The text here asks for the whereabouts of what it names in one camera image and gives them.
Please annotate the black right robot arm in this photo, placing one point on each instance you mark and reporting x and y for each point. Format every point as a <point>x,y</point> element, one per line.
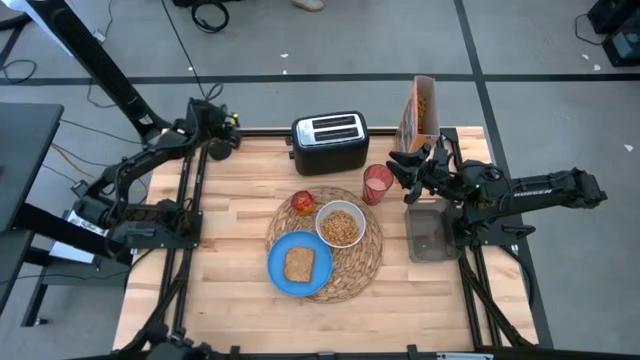
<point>550,192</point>

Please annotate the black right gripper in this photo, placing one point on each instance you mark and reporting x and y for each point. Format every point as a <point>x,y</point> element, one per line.
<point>447,181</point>

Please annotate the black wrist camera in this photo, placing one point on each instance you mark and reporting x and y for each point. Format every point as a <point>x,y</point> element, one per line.
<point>232,130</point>
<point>442,155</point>

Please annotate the black perforated column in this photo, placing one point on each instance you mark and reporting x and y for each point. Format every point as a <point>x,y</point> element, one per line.
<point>100,65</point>

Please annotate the black desk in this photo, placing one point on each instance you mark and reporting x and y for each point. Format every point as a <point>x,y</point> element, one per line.
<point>25,150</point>

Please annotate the black equipment case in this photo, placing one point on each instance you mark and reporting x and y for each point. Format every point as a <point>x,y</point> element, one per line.
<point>615,12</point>
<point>625,47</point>

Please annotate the toasted oat cereal heap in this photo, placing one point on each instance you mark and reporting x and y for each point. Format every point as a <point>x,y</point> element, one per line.
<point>340,228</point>

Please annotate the person's foot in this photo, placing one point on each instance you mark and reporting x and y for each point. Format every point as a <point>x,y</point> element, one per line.
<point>307,5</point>

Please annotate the blue plate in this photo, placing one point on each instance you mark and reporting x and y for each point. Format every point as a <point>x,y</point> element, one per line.
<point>280,265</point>

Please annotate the white power adapter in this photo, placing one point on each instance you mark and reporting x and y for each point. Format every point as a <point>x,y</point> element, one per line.
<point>99,36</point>

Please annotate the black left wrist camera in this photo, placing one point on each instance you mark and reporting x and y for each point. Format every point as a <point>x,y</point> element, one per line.
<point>232,130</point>

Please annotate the white ceramic bowl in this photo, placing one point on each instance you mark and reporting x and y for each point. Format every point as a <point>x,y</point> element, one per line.
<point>340,206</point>

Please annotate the black aluminium table frame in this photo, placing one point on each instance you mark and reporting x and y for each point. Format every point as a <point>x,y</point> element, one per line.
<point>270,132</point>

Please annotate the round woven straw placemat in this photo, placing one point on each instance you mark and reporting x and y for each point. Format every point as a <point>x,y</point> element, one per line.
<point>360,270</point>

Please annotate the black two-slot toaster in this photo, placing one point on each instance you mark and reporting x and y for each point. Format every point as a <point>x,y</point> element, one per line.
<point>325,155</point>

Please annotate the Cheerios Protein cereal box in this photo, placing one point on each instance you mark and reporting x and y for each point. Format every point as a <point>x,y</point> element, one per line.
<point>412,125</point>

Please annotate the brown bread slice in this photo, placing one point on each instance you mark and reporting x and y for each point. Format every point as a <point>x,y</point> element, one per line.
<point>299,265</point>

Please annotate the grey translucent plastic bin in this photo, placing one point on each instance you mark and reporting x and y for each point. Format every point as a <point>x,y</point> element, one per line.
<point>430,235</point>

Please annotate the red apple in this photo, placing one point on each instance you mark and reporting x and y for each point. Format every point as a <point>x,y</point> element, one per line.
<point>303,202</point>

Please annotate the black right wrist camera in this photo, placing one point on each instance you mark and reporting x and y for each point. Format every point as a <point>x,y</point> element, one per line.
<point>442,155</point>

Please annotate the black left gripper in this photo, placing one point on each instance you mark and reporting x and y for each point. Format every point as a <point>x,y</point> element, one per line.
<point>207,122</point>

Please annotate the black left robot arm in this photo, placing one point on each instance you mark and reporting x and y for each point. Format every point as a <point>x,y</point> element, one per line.
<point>150,155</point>

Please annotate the red translucent cup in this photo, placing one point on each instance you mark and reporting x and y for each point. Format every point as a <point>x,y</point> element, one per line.
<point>377,185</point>

